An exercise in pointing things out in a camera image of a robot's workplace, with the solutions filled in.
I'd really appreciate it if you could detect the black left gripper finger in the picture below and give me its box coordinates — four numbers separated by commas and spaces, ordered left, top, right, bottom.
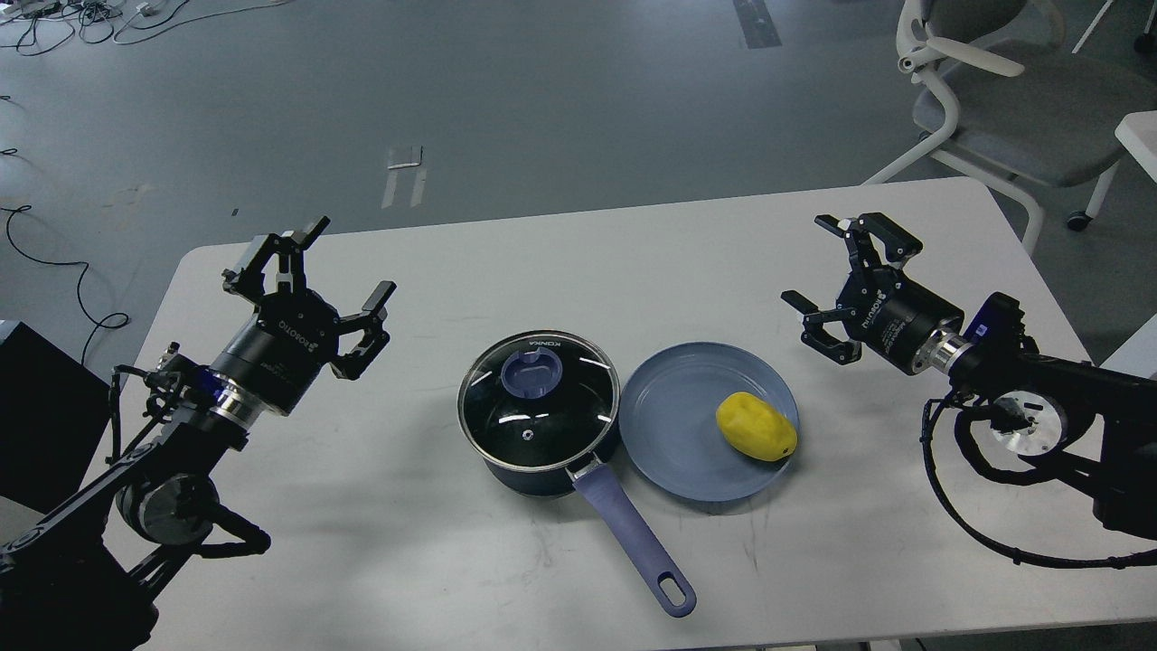
330, 280, 397, 380
222, 217, 332, 313

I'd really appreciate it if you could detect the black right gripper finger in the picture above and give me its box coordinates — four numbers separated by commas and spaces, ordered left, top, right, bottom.
781, 291, 862, 365
815, 212, 923, 293

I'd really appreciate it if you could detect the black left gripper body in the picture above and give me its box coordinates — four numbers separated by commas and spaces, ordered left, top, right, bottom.
211, 291, 338, 415

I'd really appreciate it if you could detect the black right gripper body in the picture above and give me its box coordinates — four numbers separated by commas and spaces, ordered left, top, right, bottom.
837, 271, 964, 376

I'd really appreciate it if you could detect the yellow potato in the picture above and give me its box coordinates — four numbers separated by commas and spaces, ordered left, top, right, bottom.
715, 392, 799, 463

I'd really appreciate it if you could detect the glass pot lid blue knob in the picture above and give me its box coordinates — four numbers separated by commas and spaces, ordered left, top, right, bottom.
456, 330, 621, 475

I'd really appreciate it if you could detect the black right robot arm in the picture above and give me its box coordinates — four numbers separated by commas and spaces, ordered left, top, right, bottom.
782, 212, 1154, 569

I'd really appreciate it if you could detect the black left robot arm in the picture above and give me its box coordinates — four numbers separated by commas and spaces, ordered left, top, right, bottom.
3, 217, 397, 650

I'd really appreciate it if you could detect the blue plate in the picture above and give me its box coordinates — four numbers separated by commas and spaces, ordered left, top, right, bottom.
618, 342, 802, 503

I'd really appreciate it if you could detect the white grey office chair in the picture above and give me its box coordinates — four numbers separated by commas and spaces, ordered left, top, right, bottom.
869, 1, 1154, 251

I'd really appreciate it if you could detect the black box at left edge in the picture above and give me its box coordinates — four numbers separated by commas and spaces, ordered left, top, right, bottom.
1, 320, 110, 515

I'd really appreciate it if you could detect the white table at right edge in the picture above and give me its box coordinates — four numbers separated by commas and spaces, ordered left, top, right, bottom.
1101, 111, 1156, 380

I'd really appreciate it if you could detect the dark pot with blue handle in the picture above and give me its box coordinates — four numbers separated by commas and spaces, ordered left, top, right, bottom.
470, 405, 697, 617

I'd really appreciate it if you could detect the black floor cable left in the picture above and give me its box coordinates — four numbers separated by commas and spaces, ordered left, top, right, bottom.
0, 204, 131, 364

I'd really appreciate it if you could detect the cable bundle on floor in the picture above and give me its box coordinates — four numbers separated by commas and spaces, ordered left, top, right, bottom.
0, 0, 290, 57

